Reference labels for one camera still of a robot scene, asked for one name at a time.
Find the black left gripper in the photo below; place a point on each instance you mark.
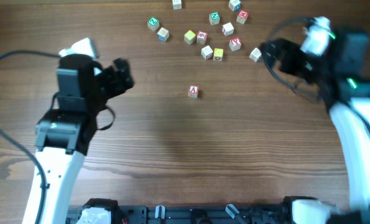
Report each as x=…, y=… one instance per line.
x=111, y=78

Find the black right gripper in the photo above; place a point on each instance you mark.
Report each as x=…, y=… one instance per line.
x=288, y=60

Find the yellow soccer ball block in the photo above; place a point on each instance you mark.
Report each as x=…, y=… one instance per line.
x=218, y=54

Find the red I letter block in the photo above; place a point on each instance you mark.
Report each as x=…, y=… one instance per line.
x=207, y=52

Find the red A letter block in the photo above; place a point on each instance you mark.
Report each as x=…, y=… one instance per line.
x=193, y=91

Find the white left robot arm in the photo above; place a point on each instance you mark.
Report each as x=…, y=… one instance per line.
x=64, y=133

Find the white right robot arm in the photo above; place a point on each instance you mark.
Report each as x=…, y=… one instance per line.
x=332, y=60

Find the blue X letter block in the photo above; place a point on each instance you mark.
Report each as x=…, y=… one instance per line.
x=255, y=55

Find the red Y letter block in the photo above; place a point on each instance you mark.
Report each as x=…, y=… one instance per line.
x=235, y=44

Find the red M letter block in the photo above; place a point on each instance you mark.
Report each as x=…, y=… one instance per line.
x=242, y=16

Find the white red sided block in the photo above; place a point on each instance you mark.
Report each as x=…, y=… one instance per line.
x=228, y=29

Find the blue sided far block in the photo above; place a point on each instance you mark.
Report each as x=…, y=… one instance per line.
x=234, y=5

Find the blue sided wooden block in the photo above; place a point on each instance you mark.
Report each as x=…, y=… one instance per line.
x=163, y=34

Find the green Z letter block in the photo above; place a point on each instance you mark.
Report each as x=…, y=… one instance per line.
x=153, y=23

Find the green N letter block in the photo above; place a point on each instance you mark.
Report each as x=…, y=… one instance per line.
x=214, y=18

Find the red 9 number block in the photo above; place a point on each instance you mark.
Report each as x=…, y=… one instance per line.
x=201, y=37

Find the yellow top wooden block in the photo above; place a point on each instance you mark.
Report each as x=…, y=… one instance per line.
x=189, y=37

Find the plain wooden block far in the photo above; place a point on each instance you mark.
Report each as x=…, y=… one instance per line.
x=177, y=4

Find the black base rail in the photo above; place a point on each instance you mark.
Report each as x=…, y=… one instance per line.
x=98, y=210

